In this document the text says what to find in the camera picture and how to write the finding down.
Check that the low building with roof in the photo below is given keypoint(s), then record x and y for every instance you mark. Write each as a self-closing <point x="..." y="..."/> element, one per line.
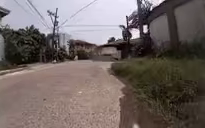
<point x="110" y="50"/>

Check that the brown roofed building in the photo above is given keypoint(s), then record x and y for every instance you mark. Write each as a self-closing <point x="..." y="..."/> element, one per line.
<point x="81" y="46"/>

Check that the dark pole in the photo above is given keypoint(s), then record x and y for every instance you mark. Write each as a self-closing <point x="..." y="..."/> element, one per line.
<point x="127" y="36"/>

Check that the grey concrete road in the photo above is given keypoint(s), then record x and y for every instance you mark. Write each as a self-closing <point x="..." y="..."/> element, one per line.
<point x="63" y="96"/>

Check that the utility pole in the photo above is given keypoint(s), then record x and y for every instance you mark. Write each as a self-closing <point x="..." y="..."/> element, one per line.
<point x="54" y="33"/>

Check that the tall pole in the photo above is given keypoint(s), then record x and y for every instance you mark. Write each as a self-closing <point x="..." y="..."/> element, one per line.
<point x="140" y="16"/>

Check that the grass verge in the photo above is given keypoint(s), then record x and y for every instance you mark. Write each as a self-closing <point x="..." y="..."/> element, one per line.
<point x="163" y="80"/>

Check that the green bushes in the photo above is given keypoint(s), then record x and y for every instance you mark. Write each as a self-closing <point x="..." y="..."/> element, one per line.
<point x="23" y="45"/>

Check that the concrete kerb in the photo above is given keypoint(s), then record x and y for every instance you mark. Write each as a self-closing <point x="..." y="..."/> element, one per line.
<point x="6" y="71"/>

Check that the grey concrete wall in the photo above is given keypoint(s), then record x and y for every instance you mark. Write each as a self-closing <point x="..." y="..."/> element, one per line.
<point x="186" y="20"/>

